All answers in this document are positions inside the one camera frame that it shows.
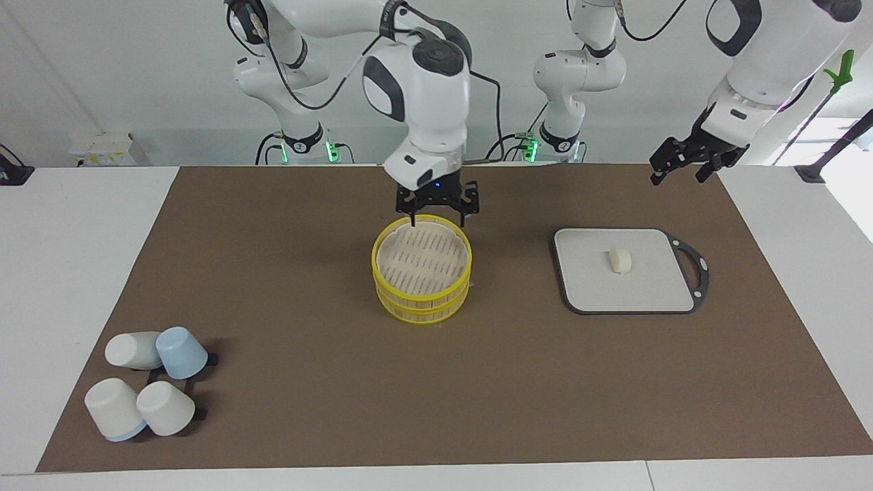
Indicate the white box yellow marks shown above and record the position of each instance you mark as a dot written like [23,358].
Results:
[102,146]

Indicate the thin black rod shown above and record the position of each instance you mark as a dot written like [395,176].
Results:
[805,127]

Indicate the white plastic cup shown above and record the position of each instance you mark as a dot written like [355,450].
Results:
[129,350]

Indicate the yellow bamboo steamer basket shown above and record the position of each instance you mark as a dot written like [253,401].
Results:
[419,256]

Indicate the black stand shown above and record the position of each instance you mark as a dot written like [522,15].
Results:
[815,172]

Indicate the green clip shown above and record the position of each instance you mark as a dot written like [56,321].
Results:
[844,71]

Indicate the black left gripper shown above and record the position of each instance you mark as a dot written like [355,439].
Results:
[719,149]

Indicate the black device on table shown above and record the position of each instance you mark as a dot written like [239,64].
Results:
[13,174]

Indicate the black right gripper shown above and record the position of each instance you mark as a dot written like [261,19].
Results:
[436,191]

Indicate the small white steamed bun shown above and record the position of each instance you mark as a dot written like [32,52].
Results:
[620,260]

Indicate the yellow rimmed bamboo steamer base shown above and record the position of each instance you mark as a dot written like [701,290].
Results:
[423,312]

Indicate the grey cutting board black rim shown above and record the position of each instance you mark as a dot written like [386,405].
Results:
[593,279]

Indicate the light blue plastic cup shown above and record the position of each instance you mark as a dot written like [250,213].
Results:
[181,353]

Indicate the white cup with blue rim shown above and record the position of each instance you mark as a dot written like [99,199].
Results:
[112,408]

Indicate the black cup rack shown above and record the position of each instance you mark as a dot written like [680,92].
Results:
[213,359]

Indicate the brown table mat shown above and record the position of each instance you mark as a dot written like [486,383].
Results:
[307,307]

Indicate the cream plastic cup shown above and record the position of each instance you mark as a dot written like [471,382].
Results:
[166,408]

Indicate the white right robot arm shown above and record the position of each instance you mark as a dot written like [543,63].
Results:
[423,102]

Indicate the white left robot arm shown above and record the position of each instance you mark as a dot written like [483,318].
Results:
[771,54]

